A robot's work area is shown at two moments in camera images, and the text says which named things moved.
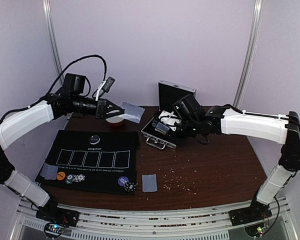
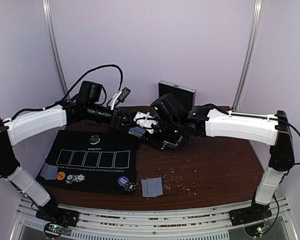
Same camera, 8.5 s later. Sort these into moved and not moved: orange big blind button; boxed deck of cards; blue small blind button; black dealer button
Moved: boxed deck of cards
Not moved: blue small blind button; orange big blind button; black dealer button
